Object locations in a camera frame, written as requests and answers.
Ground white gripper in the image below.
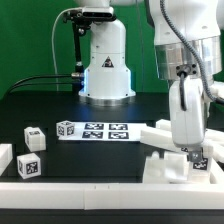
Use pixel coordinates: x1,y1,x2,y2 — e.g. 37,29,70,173
169,77,205,163

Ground white chair seat piece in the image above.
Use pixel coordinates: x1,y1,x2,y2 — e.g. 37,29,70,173
142,150,214,184

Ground white sheet with tags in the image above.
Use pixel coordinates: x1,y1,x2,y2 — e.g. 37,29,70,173
59,122,146,142

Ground small white tagged cube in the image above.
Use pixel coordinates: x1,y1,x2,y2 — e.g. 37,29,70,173
56,120,75,137

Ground white tagged cube front left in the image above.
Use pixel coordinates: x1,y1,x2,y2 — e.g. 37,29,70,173
17,153,41,179

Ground long white chair back post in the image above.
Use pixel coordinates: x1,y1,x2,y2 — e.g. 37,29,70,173
140,127,224,163

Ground black cables at base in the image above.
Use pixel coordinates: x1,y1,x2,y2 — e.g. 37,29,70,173
6,73,84,96

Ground white U-shaped boundary frame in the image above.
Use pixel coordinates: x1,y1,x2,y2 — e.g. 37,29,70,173
0,144,224,210

